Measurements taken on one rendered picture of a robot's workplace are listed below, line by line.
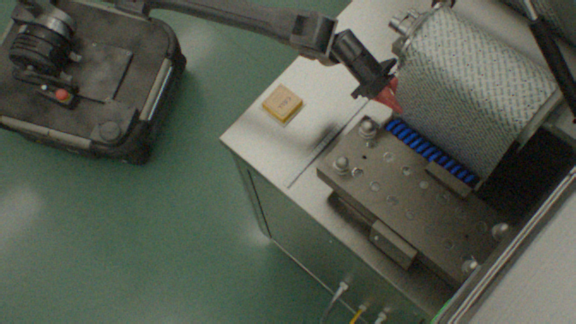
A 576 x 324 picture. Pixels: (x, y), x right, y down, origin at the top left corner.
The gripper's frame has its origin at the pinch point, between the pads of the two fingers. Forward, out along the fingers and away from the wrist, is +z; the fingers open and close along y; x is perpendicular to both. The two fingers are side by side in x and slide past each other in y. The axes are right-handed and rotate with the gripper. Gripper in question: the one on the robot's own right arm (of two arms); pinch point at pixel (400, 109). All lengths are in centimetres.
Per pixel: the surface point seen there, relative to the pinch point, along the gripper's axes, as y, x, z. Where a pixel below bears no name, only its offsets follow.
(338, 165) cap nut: 17.7, -0.9, -1.4
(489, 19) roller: -16.8, 16.9, -4.7
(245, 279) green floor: 40, -104, 34
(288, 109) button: 10.5, -23.6, -12.4
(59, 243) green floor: 74, -134, -17
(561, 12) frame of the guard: 14, 71, -18
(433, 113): 0.3, 10.4, 2.1
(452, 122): 0.3, 13.9, 4.6
